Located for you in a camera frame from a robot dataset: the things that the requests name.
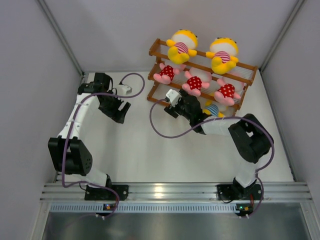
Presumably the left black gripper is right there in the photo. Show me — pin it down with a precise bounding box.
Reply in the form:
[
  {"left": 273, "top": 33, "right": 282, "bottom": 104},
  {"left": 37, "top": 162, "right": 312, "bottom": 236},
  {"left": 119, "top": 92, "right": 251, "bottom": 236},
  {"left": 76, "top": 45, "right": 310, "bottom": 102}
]
[{"left": 98, "top": 90, "right": 130, "bottom": 124}]

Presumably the pink plush red dotted dress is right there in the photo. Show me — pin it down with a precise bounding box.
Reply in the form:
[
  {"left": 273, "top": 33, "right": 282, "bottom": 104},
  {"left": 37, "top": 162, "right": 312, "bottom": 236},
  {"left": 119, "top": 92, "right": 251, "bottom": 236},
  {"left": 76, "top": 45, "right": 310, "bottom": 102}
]
[{"left": 153, "top": 63, "right": 186, "bottom": 85}]

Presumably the yellow plush blue-striped shirt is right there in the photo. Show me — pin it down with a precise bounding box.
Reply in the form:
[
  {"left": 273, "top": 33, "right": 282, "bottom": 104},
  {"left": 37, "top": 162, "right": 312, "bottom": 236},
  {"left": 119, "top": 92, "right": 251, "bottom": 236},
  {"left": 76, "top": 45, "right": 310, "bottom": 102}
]
[{"left": 202, "top": 100, "right": 228, "bottom": 118}]

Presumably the yellow plush pink-striped shirt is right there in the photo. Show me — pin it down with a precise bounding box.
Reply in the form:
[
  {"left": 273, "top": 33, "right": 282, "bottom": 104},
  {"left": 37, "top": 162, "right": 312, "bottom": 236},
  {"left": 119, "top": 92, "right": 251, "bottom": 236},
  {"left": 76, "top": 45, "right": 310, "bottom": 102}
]
[
  {"left": 166, "top": 29, "right": 198, "bottom": 65},
  {"left": 205, "top": 37, "right": 239, "bottom": 75}
]

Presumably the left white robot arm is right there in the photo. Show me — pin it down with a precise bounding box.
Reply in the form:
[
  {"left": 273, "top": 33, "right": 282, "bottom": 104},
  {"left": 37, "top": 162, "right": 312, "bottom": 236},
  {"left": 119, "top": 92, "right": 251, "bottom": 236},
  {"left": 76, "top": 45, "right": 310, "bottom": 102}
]
[{"left": 47, "top": 72, "right": 132, "bottom": 200}]

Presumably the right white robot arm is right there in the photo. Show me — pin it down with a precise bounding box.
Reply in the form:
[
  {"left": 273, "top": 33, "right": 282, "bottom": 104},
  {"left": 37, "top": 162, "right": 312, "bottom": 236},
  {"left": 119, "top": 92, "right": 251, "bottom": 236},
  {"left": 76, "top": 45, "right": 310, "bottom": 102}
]
[{"left": 164, "top": 89, "right": 274, "bottom": 200}]

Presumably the wooden three-tier shelf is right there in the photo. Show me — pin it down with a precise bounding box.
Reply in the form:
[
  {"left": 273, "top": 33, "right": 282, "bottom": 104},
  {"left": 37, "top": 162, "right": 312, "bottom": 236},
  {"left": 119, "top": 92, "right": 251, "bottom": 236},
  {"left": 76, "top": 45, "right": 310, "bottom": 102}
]
[{"left": 146, "top": 38, "right": 258, "bottom": 116}]

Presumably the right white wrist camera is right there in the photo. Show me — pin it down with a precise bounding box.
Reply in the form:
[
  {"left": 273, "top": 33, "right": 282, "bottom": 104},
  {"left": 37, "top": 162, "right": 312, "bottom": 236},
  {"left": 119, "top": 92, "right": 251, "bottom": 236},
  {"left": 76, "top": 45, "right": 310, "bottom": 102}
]
[{"left": 165, "top": 89, "right": 181, "bottom": 107}]

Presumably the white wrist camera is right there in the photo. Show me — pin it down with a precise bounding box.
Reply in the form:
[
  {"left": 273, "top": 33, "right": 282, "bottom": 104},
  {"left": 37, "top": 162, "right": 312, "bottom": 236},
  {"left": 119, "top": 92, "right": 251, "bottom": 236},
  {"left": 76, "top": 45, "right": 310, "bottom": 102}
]
[
  {"left": 165, "top": 89, "right": 181, "bottom": 107},
  {"left": 116, "top": 84, "right": 132, "bottom": 96}
]

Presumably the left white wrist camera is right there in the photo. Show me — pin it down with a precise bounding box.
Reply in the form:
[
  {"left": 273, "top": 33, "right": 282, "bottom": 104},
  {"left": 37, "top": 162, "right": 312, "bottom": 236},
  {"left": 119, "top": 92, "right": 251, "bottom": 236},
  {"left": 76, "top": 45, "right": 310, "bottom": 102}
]
[{"left": 116, "top": 84, "right": 132, "bottom": 96}]

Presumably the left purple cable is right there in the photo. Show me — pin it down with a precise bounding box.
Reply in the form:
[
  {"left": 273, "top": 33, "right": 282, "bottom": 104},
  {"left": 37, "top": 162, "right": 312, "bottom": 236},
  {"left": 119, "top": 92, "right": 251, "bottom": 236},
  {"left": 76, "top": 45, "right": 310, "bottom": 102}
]
[{"left": 61, "top": 72, "right": 146, "bottom": 221}]

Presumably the purple cable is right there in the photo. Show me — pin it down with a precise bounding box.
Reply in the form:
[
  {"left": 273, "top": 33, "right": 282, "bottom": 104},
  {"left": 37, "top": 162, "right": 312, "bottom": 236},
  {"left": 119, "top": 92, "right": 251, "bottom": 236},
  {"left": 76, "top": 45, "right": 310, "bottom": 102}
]
[
  {"left": 149, "top": 98, "right": 276, "bottom": 218},
  {"left": 61, "top": 72, "right": 146, "bottom": 221}
]

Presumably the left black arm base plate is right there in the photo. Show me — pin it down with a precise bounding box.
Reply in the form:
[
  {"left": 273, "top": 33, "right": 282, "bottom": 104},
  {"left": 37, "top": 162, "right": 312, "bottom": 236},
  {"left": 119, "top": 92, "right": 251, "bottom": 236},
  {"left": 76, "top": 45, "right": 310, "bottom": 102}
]
[{"left": 84, "top": 184, "right": 129, "bottom": 201}]

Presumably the aluminium mounting rail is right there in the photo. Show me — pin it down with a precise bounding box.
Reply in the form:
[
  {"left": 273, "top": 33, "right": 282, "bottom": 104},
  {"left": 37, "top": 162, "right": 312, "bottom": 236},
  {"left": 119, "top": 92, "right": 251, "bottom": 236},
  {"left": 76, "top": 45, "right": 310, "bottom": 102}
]
[{"left": 40, "top": 182, "right": 313, "bottom": 216}]

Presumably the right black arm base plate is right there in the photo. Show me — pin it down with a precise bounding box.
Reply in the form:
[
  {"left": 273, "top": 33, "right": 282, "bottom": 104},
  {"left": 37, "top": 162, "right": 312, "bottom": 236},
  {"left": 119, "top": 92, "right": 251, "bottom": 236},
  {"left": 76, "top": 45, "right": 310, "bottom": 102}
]
[{"left": 217, "top": 183, "right": 262, "bottom": 203}]

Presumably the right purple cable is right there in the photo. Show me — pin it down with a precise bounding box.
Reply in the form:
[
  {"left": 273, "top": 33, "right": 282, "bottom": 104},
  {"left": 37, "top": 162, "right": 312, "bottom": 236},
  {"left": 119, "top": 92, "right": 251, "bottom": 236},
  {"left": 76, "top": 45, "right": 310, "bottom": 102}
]
[{"left": 149, "top": 98, "right": 276, "bottom": 218}]

